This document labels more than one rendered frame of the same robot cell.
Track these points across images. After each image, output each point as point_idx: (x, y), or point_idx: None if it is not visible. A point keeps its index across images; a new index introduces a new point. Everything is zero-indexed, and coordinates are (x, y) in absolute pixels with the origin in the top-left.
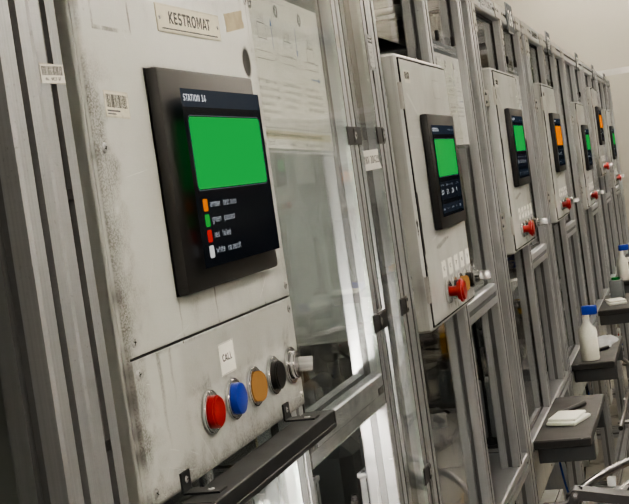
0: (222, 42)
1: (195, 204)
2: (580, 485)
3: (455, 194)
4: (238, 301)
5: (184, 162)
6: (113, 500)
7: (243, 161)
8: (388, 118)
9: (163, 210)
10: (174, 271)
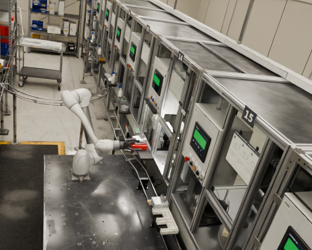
0: (163, 72)
1: None
2: (135, 139)
3: (199, 150)
4: (156, 94)
5: None
6: (147, 93)
7: (156, 82)
8: (192, 113)
9: None
10: None
